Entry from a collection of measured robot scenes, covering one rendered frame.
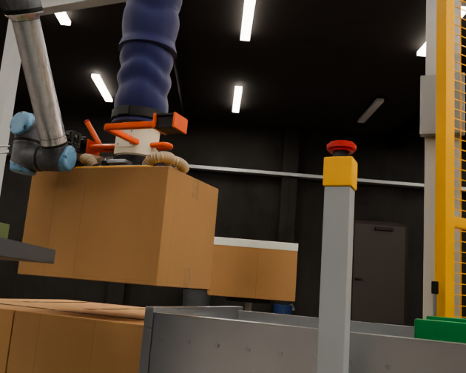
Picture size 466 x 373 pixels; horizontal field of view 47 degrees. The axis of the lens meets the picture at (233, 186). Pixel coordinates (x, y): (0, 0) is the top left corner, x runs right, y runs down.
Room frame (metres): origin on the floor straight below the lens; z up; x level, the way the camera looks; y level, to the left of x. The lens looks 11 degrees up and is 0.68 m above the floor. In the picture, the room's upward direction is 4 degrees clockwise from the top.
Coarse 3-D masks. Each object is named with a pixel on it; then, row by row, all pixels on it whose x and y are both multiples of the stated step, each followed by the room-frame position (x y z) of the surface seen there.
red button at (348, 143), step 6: (330, 144) 1.23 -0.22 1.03; (336, 144) 1.22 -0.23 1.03; (342, 144) 1.22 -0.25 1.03; (348, 144) 1.22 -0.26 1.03; (354, 144) 1.23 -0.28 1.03; (330, 150) 1.24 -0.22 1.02; (336, 150) 1.24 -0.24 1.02; (342, 150) 1.23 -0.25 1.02; (348, 150) 1.23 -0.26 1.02; (354, 150) 1.25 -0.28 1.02; (336, 156) 1.24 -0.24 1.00
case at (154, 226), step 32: (32, 192) 2.03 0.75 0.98; (64, 192) 1.96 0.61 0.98; (96, 192) 1.90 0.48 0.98; (128, 192) 1.85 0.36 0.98; (160, 192) 1.79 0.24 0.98; (192, 192) 1.95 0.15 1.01; (32, 224) 2.02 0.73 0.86; (64, 224) 1.95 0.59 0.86; (96, 224) 1.90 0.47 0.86; (128, 224) 1.84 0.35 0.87; (160, 224) 1.79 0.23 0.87; (192, 224) 1.97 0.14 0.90; (64, 256) 1.94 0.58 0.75; (96, 256) 1.89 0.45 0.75; (128, 256) 1.83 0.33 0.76; (160, 256) 1.79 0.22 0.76; (192, 256) 1.99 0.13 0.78; (192, 288) 2.02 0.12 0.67
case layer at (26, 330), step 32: (0, 320) 2.04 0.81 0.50; (32, 320) 1.98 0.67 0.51; (64, 320) 1.93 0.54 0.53; (96, 320) 1.87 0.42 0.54; (128, 320) 1.92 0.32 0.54; (0, 352) 2.03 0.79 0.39; (32, 352) 1.98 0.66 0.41; (64, 352) 1.92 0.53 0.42; (96, 352) 1.87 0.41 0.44; (128, 352) 1.82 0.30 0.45
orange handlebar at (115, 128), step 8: (104, 128) 1.82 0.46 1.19; (112, 128) 1.81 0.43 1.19; (120, 128) 1.79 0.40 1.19; (128, 128) 1.78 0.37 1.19; (136, 128) 1.77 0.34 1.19; (144, 128) 1.77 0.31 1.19; (120, 136) 1.90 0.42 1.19; (128, 136) 1.94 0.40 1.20; (96, 144) 2.13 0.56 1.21; (104, 144) 2.11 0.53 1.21; (112, 144) 2.09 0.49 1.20; (152, 144) 2.02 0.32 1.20; (160, 144) 2.00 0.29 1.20; (168, 144) 2.00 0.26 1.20
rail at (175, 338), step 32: (160, 320) 1.60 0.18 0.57; (192, 320) 1.56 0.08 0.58; (224, 320) 1.52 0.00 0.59; (160, 352) 1.60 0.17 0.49; (192, 352) 1.56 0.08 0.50; (224, 352) 1.52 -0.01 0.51; (256, 352) 1.48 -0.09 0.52; (288, 352) 1.45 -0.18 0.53; (352, 352) 1.38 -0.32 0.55; (384, 352) 1.35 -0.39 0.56; (416, 352) 1.32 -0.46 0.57; (448, 352) 1.29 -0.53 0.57
